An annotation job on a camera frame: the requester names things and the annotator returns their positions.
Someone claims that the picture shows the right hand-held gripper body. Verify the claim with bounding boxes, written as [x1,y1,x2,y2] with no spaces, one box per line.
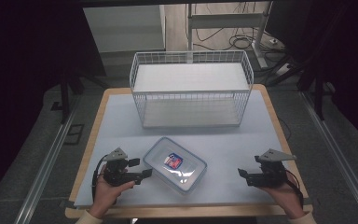
[246,147,297,189]

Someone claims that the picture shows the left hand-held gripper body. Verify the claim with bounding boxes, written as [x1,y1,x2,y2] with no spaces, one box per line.
[102,147,144,188]

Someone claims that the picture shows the clear plastic food container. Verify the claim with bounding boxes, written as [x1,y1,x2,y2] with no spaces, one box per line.
[142,136,209,196]

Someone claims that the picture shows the person's left hand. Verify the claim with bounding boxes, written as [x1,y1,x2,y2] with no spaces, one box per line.
[88,164,136,219]

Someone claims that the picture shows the person's right hand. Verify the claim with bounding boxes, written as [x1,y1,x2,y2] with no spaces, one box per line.
[260,170,306,220]

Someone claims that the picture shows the pale blue table mat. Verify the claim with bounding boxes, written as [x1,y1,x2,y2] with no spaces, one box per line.
[74,89,286,208]

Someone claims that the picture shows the white power strip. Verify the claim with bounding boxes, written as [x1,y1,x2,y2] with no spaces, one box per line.
[274,63,294,77]

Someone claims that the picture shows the black metal stand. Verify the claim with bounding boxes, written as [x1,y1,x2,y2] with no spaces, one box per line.
[266,52,328,121]
[49,69,109,125]

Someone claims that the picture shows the dark curtain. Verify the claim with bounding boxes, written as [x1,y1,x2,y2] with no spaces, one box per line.
[265,0,358,150]
[0,0,106,213]

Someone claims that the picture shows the grey cabinet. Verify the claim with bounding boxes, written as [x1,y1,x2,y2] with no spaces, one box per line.
[83,4,167,54]

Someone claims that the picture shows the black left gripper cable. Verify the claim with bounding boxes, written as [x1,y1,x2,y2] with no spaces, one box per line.
[90,154,108,201]

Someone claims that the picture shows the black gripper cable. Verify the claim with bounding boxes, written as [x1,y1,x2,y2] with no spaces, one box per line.
[284,169,305,208]
[90,154,108,201]

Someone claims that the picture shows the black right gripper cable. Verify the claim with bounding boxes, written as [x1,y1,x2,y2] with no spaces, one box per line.
[284,169,305,208]

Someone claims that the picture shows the aluminium floor rail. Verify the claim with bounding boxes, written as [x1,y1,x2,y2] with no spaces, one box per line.
[300,91,358,224]
[13,92,83,224]

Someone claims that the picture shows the white wire basket rack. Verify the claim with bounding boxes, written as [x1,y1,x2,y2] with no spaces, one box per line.
[129,49,255,129]

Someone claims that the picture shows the black floor cables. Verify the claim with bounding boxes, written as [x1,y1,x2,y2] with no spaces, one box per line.
[194,2,285,54]

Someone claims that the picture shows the white metal desk frame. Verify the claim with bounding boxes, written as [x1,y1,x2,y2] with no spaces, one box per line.
[186,1,274,70]

